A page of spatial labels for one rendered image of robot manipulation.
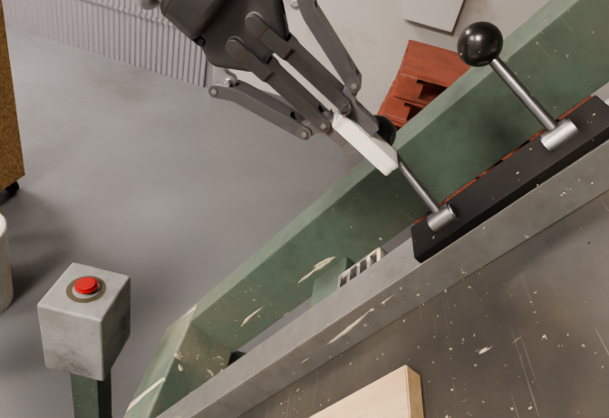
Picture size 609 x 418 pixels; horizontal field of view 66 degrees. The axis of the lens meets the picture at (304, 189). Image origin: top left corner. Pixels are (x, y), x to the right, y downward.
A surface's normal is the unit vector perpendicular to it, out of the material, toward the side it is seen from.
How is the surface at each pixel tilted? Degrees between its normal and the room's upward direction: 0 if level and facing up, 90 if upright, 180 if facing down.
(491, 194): 60
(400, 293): 90
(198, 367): 30
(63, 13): 90
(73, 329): 90
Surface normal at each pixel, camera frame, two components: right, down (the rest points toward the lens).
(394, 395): -0.73, -0.62
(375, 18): -0.27, 0.48
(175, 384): 0.66, -0.59
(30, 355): 0.21, -0.82
